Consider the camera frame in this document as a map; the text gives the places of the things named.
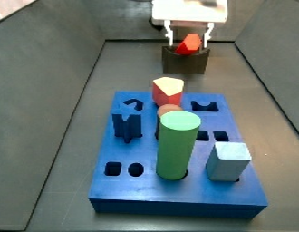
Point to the light blue rectangular block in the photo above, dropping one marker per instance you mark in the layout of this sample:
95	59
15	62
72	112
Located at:
228	160

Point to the red hexagon prism block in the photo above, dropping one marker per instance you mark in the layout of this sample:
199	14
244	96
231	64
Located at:
191	45

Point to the green cylinder block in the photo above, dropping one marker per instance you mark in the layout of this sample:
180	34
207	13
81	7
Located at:
179	129

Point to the salmon pentagon prism block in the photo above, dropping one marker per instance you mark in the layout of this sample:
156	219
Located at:
167	91

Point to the brown cylinder block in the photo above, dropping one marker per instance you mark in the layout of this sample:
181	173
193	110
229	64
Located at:
167	108

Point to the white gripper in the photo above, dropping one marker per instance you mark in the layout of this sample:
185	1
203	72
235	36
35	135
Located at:
201	11

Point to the dark blue star block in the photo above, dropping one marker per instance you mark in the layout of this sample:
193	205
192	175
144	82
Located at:
127	127

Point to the blue foam shape board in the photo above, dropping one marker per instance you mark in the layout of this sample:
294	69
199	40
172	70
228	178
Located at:
125	184

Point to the black curved foam holder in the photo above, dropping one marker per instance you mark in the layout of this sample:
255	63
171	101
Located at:
185	64

